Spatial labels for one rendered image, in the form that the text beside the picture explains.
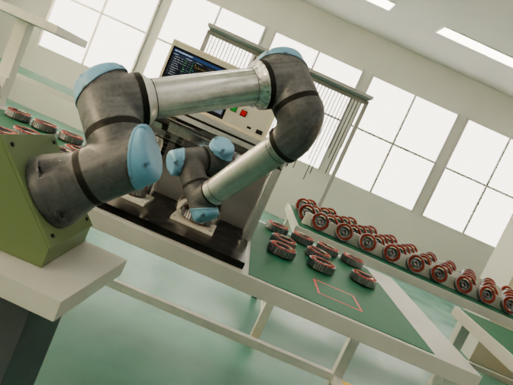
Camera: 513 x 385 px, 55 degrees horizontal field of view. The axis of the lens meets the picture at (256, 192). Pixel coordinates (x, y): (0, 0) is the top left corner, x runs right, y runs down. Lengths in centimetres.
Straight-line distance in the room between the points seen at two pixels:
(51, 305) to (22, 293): 5
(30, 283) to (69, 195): 17
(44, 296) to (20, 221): 16
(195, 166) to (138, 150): 46
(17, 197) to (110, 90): 26
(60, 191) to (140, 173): 15
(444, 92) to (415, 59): 71
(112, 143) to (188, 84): 22
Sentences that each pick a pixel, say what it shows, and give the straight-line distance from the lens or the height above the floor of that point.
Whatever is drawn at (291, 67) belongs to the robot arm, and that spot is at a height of 130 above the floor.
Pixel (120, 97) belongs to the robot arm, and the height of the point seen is 109.
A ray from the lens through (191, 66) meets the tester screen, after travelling 180.
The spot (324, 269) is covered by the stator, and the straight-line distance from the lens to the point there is 190.
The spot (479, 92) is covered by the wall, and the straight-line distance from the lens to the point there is 881.
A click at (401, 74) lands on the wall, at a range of 841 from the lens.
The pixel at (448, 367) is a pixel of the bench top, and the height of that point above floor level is 74.
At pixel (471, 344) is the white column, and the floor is 13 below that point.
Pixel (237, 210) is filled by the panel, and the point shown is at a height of 83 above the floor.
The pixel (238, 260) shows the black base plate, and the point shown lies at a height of 77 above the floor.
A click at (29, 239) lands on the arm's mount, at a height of 79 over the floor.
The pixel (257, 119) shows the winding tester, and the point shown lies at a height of 118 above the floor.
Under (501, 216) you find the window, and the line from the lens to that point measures 908.
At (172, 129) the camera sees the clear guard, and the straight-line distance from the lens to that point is 154.
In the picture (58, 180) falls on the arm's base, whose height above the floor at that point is 91.
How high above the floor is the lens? 114
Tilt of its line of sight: 6 degrees down
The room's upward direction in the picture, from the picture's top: 24 degrees clockwise
